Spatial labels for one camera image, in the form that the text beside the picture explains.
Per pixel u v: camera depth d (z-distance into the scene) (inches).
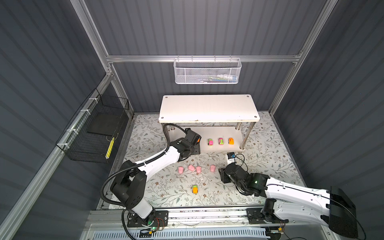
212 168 35.0
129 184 17.3
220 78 35.9
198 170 34.9
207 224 28.8
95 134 28.8
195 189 31.8
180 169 34.9
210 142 36.7
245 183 23.1
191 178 34.1
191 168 35.0
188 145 26.1
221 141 36.7
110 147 27.3
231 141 36.8
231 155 27.9
